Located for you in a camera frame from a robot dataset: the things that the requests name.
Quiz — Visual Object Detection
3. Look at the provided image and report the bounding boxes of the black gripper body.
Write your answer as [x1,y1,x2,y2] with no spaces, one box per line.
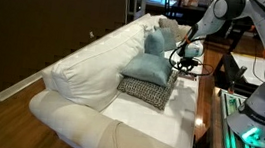
[179,56,200,68]

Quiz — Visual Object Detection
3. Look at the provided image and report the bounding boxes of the large flat teal pillow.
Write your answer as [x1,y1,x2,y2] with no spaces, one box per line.
[120,50,176,88]

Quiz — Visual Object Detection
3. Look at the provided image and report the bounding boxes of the black metal floor stand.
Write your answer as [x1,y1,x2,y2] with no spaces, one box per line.
[210,51,264,98]

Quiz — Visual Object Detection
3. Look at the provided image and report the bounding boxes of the small upright teal pillow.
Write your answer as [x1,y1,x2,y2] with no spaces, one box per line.
[143,28,169,59]

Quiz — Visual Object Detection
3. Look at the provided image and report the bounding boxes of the large black white patterned pillow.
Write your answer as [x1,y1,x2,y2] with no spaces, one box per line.
[114,63,180,112]

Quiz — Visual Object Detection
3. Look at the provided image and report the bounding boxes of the white floor mat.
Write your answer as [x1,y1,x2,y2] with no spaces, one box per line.
[227,52,265,87]

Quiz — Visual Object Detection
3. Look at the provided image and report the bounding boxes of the small white back cushion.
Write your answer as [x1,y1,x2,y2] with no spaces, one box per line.
[136,11,167,39]

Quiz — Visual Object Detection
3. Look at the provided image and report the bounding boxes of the dark wooden chair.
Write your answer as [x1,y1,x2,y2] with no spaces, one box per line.
[161,0,182,19]

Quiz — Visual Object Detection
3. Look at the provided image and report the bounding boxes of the white fabric sofa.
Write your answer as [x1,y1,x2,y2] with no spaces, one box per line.
[23,0,220,148]

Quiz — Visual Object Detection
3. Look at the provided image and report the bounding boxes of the large white back cushion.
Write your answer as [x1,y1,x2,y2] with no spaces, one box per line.
[46,14,149,117]

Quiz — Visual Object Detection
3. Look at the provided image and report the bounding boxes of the white baseboard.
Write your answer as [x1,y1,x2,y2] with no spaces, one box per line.
[0,67,47,107]

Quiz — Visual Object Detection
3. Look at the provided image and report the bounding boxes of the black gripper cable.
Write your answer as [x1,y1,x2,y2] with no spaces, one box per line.
[167,34,218,78]

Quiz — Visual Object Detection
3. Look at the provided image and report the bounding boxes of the thin black floor cable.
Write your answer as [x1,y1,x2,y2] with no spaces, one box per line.
[250,37,265,83]

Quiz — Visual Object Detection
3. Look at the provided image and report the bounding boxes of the white door frame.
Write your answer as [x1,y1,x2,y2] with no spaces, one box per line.
[121,0,149,25]

